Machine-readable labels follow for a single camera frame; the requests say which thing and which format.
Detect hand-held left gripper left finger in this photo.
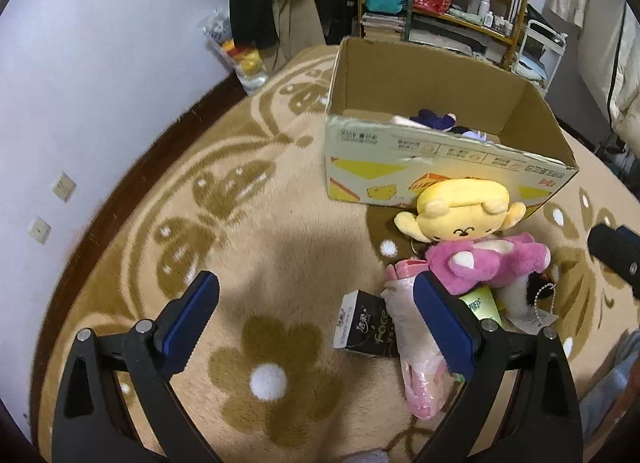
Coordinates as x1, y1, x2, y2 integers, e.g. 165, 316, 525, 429
52, 271, 223, 463

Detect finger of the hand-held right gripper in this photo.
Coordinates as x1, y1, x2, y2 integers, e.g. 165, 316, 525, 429
587, 224, 640, 300

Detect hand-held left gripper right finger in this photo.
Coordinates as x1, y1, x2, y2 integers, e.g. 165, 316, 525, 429
412, 273, 583, 463

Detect pink plush toy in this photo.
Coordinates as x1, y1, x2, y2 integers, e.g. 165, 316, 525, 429
425, 232, 552, 296

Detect yellow plush toy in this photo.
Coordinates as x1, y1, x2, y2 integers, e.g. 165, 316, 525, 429
394, 178, 527, 244

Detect printed cardboard box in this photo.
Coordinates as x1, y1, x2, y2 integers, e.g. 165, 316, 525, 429
324, 36, 580, 224

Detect pink plastic bag item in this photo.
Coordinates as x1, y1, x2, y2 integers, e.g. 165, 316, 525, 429
382, 260, 451, 421

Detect green packet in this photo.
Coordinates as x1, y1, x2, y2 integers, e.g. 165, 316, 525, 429
460, 288, 504, 330

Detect black tissue packet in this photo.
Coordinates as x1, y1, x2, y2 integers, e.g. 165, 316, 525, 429
332, 291, 402, 359

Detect beige floral rug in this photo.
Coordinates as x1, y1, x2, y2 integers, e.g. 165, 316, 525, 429
37, 45, 640, 463

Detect person's leg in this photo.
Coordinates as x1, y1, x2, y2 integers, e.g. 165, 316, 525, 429
579, 328, 640, 446

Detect white cloth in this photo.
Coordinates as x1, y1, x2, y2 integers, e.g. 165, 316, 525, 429
392, 114, 502, 142

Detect white bedding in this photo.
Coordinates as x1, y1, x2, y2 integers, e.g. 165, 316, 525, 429
606, 0, 640, 144

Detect purple plush toy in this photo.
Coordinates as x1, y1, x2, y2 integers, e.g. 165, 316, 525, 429
410, 109, 458, 132

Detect white cart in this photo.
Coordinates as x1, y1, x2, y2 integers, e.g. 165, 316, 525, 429
514, 18, 569, 96

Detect row of white bottles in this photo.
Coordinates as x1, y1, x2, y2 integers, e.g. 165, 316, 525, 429
469, 0, 516, 36

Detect plastic bag of toys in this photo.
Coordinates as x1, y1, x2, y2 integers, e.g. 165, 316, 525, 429
202, 9, 273, 95

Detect stack of books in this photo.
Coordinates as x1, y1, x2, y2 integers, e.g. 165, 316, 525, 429
361, 13, 407, 41

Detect white black plush keychain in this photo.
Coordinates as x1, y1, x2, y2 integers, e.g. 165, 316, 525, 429
497, 273, 560, 335

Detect wall outlet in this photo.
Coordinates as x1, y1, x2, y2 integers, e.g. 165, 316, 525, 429
52, 172, 77, 202
28, 216, 52, 245

